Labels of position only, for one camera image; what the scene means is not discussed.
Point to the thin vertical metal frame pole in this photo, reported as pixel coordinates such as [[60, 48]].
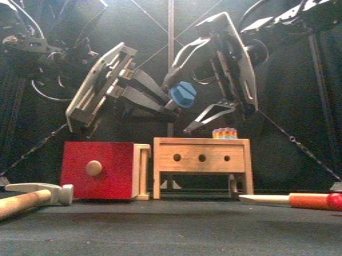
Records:
[[171, 30]]

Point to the rainbow striped toy nut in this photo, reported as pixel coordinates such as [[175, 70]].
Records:
[[224, 133]]

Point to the diagonal frame brace rod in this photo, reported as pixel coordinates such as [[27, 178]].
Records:
[[298, 145], [31, 151]]

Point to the grey frame foot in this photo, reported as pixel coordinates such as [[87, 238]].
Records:
[[3, 181], [337, 186]]

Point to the wooden toy workbench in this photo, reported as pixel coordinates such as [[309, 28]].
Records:
[[200, 148]]

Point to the blue toy screw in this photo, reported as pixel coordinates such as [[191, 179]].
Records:
[[182, 95]]

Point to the dark frame post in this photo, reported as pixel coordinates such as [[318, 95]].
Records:
[[321, 100]]

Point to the wooden toy hammer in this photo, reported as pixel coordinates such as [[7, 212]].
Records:
[[27, 199]]

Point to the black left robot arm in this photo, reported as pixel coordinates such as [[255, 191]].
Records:
[[27, 44]]

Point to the red drawer with wooden knob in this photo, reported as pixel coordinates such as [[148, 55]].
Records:
[[111, 170]]

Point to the wooden drawer housing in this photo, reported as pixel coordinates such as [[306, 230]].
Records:
[[144, 171]]

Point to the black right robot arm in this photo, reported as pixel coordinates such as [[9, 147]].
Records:
[[303, 16]]

